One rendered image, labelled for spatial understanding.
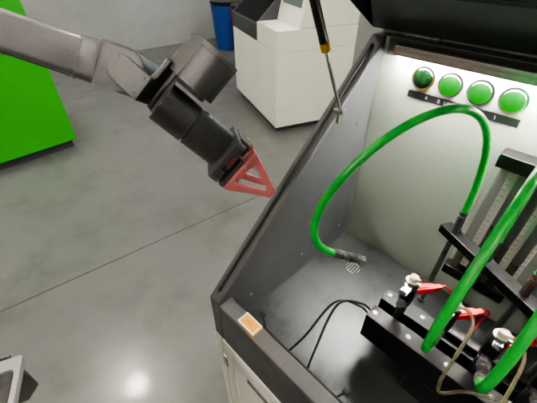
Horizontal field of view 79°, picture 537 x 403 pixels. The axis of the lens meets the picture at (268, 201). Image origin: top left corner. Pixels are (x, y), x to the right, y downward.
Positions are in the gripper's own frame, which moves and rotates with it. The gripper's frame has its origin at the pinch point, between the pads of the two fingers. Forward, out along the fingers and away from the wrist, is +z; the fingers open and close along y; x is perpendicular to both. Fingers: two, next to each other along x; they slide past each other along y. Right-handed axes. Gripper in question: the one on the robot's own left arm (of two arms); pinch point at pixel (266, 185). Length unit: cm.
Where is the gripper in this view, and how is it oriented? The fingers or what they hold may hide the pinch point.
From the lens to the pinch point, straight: 52.0
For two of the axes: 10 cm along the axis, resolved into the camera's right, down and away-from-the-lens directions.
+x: -6.7, 7.1, 2.1
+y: -1.8, -4.2, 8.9
